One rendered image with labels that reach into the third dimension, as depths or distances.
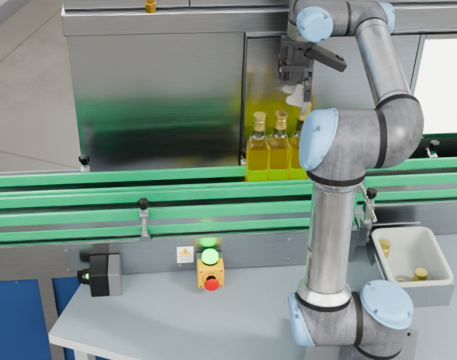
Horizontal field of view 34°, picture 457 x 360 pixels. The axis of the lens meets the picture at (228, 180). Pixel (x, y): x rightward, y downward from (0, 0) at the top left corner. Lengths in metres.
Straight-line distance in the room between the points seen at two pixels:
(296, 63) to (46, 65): 2.96
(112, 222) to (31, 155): 1.94
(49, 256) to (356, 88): 0.96
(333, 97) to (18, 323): 1.11
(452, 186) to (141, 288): 0.93
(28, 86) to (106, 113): 2.37
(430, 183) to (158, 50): 0.85
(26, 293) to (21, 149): 1.85
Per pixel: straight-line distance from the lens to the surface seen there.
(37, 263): 2.08
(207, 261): 2.00
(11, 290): 2.18
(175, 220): 1.99
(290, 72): 1.88
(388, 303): 1.64
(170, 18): 1.96
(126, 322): 1.98
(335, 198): 1.46
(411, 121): 1.46
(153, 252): 2.04
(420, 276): 2.08
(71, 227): 2.01
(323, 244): 1.52
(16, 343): 2.35
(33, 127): 4.11
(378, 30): 1.69
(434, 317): 2.07
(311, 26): 1.70
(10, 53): 4.87
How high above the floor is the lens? 2.22
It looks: 38 degrees down
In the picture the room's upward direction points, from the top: 2 degrees clockwise
